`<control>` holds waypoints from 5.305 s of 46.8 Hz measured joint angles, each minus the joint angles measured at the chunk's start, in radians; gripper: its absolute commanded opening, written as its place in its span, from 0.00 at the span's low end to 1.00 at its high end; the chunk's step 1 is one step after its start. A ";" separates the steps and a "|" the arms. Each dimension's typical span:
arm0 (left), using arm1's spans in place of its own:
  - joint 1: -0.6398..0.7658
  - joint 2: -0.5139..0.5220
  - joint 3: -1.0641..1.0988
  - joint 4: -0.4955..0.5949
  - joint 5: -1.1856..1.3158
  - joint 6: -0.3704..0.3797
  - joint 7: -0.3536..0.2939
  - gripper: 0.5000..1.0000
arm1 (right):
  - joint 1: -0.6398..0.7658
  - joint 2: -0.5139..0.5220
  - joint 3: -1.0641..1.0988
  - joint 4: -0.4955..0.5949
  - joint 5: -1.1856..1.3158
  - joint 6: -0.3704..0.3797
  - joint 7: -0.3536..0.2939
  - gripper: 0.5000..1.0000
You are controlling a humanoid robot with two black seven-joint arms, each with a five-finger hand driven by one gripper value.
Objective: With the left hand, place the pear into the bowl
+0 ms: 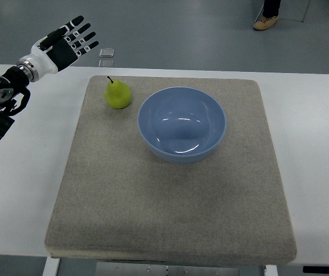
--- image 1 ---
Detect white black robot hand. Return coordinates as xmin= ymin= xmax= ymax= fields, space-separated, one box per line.
xmin=18 ymin=16 xmax=99 ymax=82

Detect green pear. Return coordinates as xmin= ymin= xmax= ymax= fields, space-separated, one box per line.
xmin=104 ymin=76 xmax=131 ymax=109

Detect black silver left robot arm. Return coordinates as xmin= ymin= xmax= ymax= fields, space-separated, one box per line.
xmin=0 ymin=16 xmax=99 ymax=140

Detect blue bowl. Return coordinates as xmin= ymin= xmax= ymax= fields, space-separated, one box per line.
xmin=137 ymin=87 xmax=227 ymax=164

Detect lower metal floor plate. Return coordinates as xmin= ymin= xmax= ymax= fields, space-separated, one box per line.
xmin=98 ymin=60 xmax=114 ymax=67

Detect grey felt mat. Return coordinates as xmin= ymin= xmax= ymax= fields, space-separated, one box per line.
xmin=45 ymin=75 xmax=297 ymax=267

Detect tan shoe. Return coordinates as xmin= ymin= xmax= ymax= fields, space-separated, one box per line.
xmin=253 ymin=16 xmax=278 ymax=31

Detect dark trouser leg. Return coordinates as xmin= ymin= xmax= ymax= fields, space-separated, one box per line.
xmin=262 ymin=0 xmax=281 ymax=18

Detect white table frame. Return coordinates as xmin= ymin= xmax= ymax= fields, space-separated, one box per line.
xmin=42 ymin=257 xmax=279 ymax=275

